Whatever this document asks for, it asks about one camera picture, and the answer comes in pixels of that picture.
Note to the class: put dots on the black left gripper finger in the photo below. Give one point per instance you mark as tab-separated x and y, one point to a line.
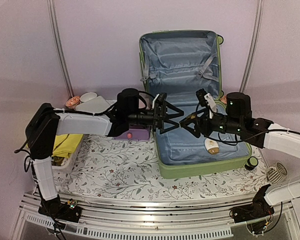
167	113
159	106

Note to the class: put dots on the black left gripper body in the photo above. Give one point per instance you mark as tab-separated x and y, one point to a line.
143	119

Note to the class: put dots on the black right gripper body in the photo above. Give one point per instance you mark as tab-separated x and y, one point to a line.
232	125

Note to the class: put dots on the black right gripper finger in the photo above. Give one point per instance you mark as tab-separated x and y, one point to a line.
194	123
206	100

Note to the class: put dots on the purple drawer box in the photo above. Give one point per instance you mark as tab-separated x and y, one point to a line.
135	133

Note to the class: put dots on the cream round bottle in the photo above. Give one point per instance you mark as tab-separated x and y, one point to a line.
211	146

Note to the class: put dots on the green hard-shell suitcase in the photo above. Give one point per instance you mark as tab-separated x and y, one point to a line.
179	63

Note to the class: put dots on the white green drawer box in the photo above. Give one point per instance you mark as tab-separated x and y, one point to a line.
96	105

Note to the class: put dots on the yellow garment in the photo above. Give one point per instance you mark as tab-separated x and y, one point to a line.
66	144

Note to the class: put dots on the white perforated plastic basket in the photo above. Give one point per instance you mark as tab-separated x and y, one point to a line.
65	165

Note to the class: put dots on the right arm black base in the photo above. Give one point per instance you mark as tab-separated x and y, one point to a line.
259	208

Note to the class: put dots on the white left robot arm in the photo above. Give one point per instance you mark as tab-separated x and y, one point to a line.
49	122

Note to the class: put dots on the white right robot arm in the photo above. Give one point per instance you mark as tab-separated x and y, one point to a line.
268	119

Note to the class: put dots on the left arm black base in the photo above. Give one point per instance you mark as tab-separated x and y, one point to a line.
55	209

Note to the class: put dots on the white ribbed round object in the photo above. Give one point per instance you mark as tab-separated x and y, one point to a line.
276	173

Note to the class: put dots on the floral white table mat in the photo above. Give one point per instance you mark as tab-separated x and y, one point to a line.
129	170

